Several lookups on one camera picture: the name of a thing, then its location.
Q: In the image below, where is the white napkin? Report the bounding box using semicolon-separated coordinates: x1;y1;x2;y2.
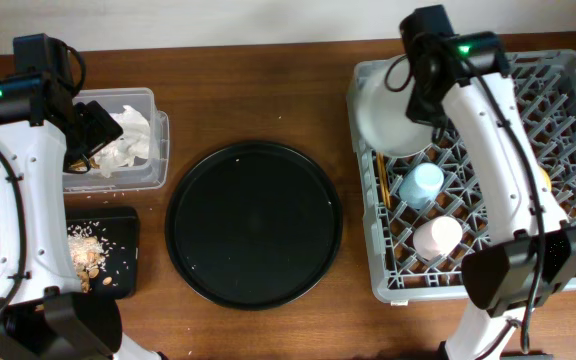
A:
93;105;150;178

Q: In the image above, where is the grey plate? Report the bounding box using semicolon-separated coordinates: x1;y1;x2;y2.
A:
352;55;432;158

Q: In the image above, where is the food scraps and rice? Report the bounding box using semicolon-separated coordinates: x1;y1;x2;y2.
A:
67;220;118;293

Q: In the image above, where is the blue cup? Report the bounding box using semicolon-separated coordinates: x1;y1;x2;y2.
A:
398;163;444;210

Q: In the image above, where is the yellow bowl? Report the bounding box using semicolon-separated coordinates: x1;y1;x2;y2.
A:
540;167;552;192

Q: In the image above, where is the pink cup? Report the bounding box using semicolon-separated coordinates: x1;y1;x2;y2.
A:
413;216;463;260

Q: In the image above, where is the brown gold snack wrapper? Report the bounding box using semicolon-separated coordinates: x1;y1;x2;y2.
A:
70;159;99;172

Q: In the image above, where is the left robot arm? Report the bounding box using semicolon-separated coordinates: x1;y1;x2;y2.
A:
0;34;153;359

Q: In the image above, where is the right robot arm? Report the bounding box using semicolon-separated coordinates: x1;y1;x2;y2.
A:
400;5;576;359

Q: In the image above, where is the clear plastic waste bin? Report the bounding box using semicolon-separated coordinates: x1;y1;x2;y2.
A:
63;88;170;193

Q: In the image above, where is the grey dishwasher rack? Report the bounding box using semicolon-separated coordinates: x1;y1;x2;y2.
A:
351;50;576;305

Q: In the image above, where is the black rectangular tray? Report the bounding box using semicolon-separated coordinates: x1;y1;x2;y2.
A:
66;207;140;299

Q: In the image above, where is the round black serving tray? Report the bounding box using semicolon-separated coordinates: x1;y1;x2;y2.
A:
165;141;343;311

